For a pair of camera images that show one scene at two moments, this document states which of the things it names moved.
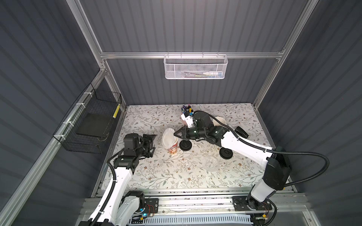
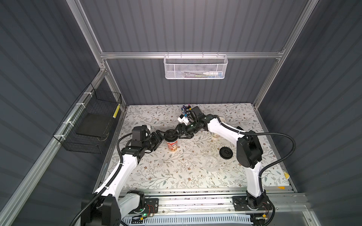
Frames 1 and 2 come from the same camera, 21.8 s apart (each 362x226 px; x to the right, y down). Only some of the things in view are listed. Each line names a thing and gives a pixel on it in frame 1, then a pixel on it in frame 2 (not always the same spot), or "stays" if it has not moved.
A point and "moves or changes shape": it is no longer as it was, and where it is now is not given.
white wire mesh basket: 195,66 stays
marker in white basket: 213,73 stays
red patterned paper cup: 173,149 moves or changes shape
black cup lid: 185,145 -> 170,137
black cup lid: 225,153 stays
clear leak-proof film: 210,163 stays
